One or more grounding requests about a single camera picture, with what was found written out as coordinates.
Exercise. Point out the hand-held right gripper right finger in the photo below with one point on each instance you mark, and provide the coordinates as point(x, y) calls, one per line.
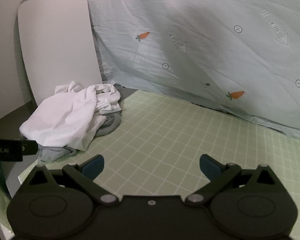
point(208, 167)

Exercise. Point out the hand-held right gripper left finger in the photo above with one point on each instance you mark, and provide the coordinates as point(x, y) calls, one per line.
point(94, 167)

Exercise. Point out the white garment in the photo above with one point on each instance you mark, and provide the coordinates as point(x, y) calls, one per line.
point(65, 115)

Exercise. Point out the grey garment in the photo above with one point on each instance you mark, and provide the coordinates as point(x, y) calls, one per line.
point(107, 125)

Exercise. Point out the green checked mat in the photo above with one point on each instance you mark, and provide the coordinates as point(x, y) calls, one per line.
point(165, 135)

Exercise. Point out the carrot print light blue blanket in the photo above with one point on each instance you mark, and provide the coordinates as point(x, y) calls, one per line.
point(215, 55)

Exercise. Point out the white board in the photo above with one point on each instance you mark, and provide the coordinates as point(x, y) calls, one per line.
point(57, 42)

